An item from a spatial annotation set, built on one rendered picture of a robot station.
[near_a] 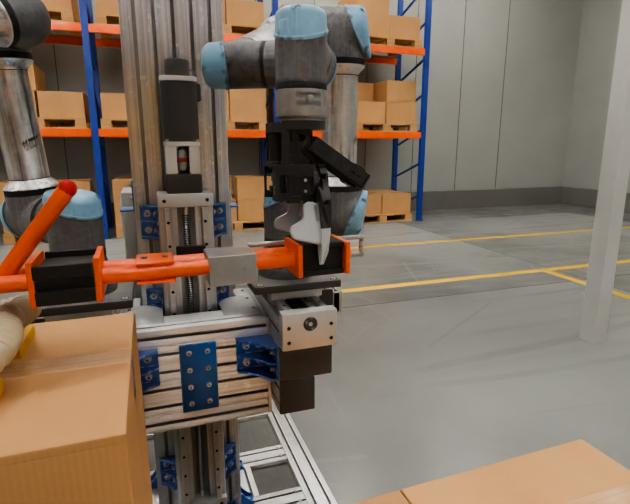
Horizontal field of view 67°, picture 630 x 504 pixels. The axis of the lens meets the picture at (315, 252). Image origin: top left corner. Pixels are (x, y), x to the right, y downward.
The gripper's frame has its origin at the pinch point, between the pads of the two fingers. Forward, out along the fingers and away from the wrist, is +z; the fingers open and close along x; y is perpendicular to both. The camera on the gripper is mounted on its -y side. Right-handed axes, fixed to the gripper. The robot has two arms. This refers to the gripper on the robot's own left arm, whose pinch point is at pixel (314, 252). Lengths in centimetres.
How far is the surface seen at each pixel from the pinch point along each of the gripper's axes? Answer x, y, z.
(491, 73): -829, -703, -174
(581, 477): -8, -75, 66
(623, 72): -164, -266, -63
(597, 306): -161, -266, 91
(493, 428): -101, -130, 120
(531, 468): -15, -65, 66
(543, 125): -828, -859, -67
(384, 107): -705, -381, -86
